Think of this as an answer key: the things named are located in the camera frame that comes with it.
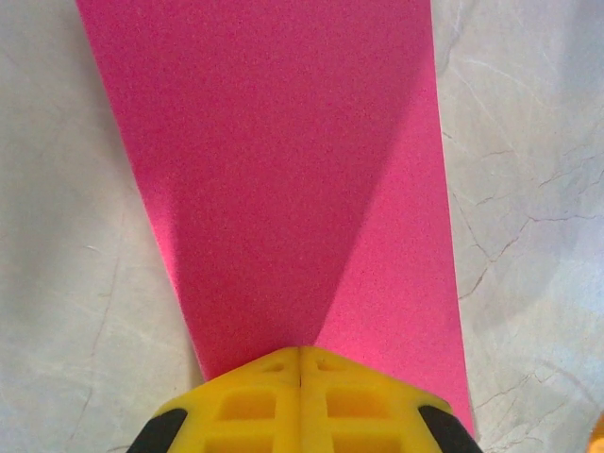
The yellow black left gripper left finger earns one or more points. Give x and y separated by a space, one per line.
226 410

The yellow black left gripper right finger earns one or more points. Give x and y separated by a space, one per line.
377 410

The pink paper sheet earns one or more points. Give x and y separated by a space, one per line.
264 165

